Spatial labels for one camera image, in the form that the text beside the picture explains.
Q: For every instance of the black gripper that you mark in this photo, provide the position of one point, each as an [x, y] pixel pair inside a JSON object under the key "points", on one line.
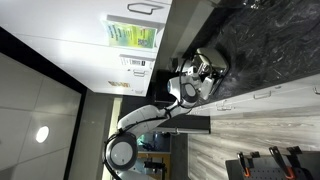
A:
{"points": [[206, 88]]}

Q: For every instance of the silver upper cabinet handle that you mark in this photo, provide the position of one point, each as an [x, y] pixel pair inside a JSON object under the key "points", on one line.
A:
{"points": [[143, 8]]}

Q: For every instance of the white label sign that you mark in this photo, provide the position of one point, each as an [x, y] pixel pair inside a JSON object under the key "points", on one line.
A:
{"points": [[136, 61]]}

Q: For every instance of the orange black clamp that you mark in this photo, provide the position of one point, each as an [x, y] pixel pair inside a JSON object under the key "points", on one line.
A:
{"points": [[242, 162]]}

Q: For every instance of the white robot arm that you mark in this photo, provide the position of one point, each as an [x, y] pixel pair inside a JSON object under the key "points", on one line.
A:
{"points": [[121, 149]]}

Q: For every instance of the green paper poster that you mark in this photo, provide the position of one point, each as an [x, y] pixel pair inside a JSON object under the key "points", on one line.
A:
{"points": [[120, 34]]}

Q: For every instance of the round ceiling light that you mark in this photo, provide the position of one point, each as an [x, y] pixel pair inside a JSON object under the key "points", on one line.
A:
{"points": [[42, 134]]}

